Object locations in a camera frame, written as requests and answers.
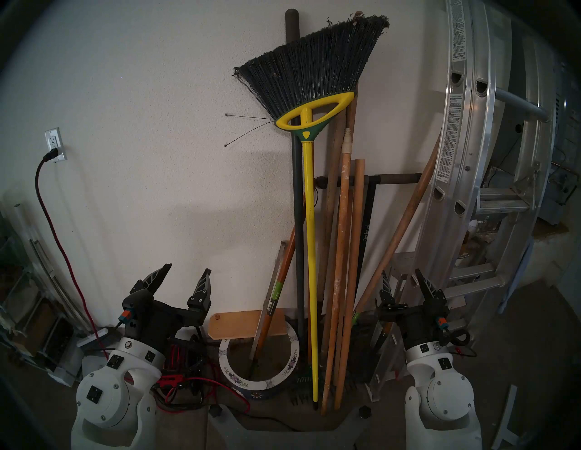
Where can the floral white ceramic pot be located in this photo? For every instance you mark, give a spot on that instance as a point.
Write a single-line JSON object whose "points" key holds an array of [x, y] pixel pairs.
{"points": [[254, 385]]}

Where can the light wooden board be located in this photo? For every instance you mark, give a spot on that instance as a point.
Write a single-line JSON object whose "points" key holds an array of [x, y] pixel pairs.
{"points": [[236, 324]]}

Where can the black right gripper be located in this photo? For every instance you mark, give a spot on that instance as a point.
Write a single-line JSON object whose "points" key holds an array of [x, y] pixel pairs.
{"points": [[422, 324]]}

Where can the aluminium step ladder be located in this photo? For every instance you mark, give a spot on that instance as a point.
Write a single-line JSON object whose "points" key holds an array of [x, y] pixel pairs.
{"points": [[472, 286]]}

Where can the cluttered storage shelf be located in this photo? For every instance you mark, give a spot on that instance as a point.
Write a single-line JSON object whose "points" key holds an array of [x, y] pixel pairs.
{"points": [[27, 308]]}

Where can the white wall outlet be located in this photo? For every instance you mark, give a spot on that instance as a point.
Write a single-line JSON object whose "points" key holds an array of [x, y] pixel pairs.
{"points": [[53, 138]]}

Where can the white strip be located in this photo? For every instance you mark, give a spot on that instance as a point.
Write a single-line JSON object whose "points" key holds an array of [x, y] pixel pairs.
{"points": [[506, 413]]}

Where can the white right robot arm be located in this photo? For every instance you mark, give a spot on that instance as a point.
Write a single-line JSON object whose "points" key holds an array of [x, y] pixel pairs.
{"points": [[440, 399]]}

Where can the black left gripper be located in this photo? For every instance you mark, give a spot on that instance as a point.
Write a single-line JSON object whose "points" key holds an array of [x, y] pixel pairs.
{"points": [[150, 317]]}

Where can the grey electrical box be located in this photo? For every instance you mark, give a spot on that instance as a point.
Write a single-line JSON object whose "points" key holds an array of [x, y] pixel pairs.
{"points": [[560, 190]]}

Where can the aluminium extension ladder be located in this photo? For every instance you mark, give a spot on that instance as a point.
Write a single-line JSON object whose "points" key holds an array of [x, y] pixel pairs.
{"points": [[463, 136]]}

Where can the grey pole with black grip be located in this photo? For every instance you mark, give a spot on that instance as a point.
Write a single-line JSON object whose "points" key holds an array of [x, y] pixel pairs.
{"points": [[298, 204]]}

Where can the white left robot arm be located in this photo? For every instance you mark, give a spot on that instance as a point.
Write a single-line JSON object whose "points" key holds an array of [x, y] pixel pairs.
{"points": [[109, 399]]}

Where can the paint-stained wooden pole white tip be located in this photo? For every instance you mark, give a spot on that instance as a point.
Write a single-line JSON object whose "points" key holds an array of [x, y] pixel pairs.
{"points": [[341, 236]]}

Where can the plain flat-topped wooden stick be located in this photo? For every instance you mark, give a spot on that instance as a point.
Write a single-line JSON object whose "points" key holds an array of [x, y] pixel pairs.
{"points": [[355, 236]]}

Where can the white plastic bottle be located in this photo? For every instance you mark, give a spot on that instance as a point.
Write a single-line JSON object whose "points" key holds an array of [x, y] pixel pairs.
{"points": [[474, 227]]}

